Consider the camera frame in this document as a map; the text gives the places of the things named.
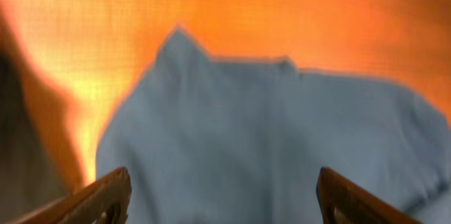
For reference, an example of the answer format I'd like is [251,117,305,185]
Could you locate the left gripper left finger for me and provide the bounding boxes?
[12,167,132,224]

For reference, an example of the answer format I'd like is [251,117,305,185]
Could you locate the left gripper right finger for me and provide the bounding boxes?
[316,167,419,224]

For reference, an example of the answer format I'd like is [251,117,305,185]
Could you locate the blue polo shirt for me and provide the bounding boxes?
[96,29,450,223]

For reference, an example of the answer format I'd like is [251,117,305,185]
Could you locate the pile of dark clothes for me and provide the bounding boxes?
[1,15,84,223]

